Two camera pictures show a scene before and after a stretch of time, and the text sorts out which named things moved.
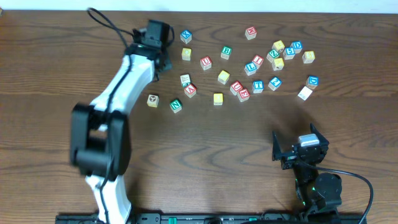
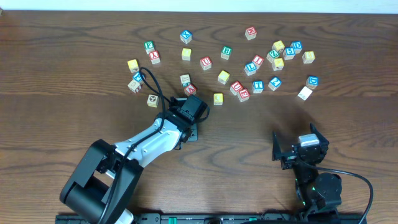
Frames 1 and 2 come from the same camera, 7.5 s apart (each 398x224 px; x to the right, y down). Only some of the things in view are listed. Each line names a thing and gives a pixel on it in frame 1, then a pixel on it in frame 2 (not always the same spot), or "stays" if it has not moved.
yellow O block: x=186 y=54 stays
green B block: x=226 y=52 stays
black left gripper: x=165 y=63 → x=193 y=134
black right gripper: x=294 y=154 stays
